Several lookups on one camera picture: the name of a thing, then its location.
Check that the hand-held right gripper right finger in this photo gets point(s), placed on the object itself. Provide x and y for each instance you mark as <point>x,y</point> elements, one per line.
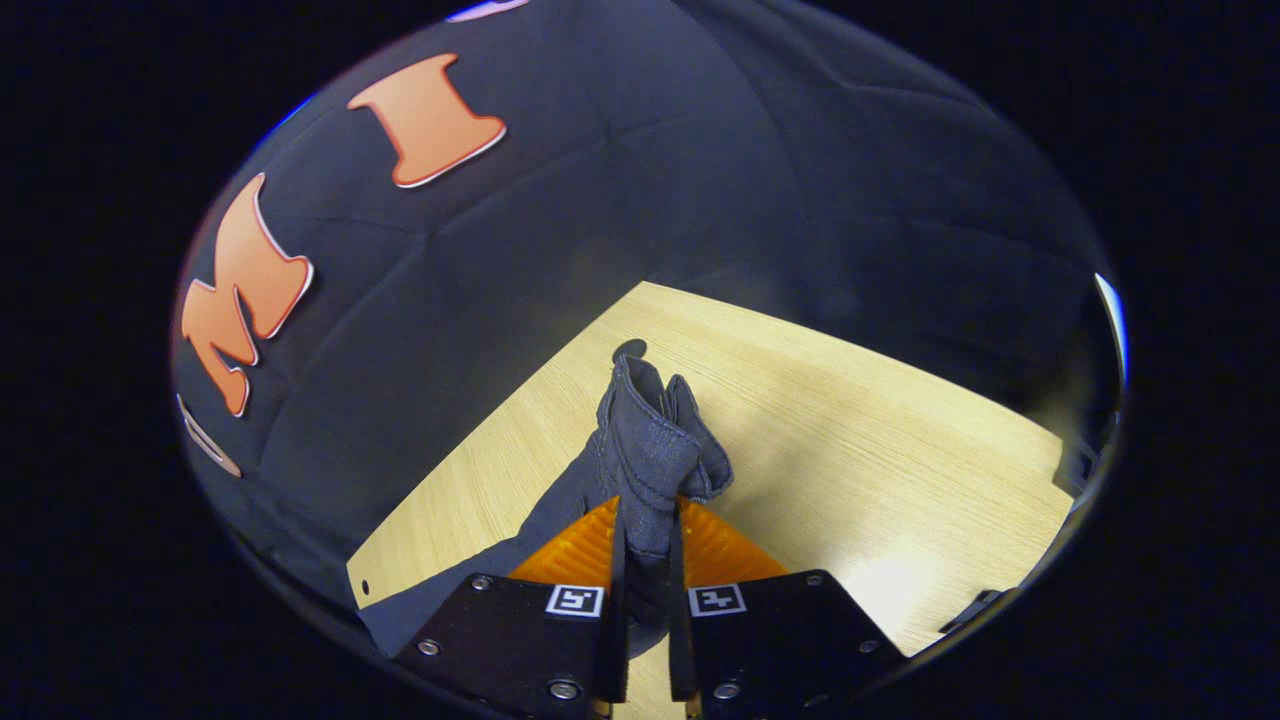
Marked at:
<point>790,640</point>

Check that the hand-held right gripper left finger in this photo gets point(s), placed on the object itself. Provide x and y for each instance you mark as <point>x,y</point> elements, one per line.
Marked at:
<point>520,640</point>

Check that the dark grey jeans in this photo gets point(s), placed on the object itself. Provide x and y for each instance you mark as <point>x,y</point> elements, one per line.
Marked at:
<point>650,450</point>

